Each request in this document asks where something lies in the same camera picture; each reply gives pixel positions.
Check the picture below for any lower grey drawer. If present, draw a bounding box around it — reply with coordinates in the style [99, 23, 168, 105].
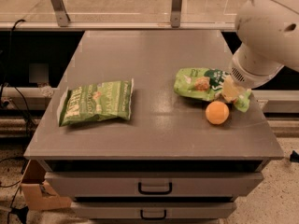
[71, 203, 236, 220]

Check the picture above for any green jalapeno chip bag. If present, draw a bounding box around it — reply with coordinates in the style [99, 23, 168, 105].
[57, 79, 134, 127]

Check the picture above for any grey drawer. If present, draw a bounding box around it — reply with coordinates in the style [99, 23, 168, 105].
[45, 172, 263, 197]
[71, 203, 236, 220]

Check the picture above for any orange fruit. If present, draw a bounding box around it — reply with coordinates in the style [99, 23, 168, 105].
[206, 101, 230, 125]

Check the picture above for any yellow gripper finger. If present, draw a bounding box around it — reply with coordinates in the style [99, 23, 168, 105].
[221, 76, 246, 103]

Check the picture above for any middle metal bracket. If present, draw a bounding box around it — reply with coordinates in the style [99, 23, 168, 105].
[170, 0, 182, 28]

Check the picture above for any metal bracket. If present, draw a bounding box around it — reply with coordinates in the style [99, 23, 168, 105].
[50, 0, 70, 27]
[170, 0, 182, 28]

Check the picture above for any left metal bracket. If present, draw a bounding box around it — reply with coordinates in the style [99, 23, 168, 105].
[50, 0, 70, 27]

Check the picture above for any black cable left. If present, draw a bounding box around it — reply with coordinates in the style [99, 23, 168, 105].
[0, 18, 38, 135]

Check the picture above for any green rice chip bag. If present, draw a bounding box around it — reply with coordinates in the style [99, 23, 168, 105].
[174, 68, 251, 112]

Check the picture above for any cardboard box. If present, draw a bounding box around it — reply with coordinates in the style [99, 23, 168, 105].
[21, 161, 71, 211]

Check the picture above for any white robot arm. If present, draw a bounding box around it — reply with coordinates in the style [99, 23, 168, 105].
[222, 0, 299, 102]

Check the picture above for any upper grey drawer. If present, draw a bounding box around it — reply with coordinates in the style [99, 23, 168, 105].
[45, 172, 263, 197]

